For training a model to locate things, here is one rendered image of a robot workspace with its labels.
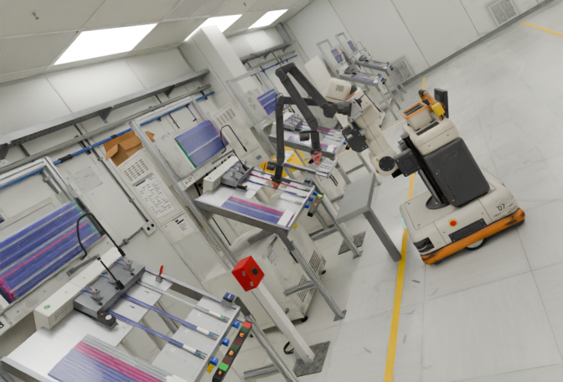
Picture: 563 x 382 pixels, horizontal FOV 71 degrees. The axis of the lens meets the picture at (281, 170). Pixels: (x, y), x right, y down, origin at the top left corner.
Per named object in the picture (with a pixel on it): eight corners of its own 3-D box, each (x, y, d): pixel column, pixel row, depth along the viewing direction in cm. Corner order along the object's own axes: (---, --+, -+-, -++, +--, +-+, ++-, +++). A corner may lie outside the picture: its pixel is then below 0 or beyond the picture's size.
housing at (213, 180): (239, 172, 341) (240, 157, 334) (211, 198, 299) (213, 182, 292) (230, 170, 343) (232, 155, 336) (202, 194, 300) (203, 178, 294)
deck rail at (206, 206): (287, 235, 267) (289, 228, 264) (286, 237, 265) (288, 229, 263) (195, 205, 284) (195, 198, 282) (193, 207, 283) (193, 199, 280)
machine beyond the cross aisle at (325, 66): (404, 105, 768) (353, 20, 738) (400, 117, 697) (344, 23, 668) (344, 138, 834) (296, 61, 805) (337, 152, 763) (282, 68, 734)
